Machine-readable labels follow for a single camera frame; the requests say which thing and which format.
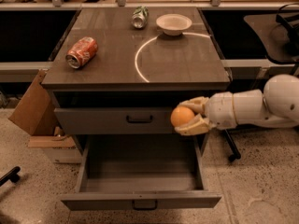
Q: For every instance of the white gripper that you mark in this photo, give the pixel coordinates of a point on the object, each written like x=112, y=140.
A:
x=220, y=110

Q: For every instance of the orange fruit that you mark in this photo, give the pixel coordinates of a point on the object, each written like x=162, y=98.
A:
x=181, y=115

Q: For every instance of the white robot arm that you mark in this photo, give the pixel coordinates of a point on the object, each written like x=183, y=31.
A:
x=277, y=106

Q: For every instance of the closed grey upper drawer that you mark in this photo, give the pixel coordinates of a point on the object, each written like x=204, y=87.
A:
x=115, y=120

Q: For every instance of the grey drawer cabinet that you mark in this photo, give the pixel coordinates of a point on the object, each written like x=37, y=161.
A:
x=135, y=68

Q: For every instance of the open grey lower drawer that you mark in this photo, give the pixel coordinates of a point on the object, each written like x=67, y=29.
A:
x=140, y=172

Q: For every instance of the black robot stand base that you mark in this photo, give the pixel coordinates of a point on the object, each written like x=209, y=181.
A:
x=235, y=152

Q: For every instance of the white bowl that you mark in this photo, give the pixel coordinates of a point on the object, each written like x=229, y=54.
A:
x=174, y=24

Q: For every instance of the green soda can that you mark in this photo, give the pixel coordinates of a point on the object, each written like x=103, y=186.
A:
x=140, y=17

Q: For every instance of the red soda can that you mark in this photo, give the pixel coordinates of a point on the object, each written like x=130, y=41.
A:
x=81, y=52

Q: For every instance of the brown cardboard box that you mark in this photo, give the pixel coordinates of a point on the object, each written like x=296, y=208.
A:
x=34, y=114

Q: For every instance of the black chair caster leg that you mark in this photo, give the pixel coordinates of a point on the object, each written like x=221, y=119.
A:
x=11, y=175

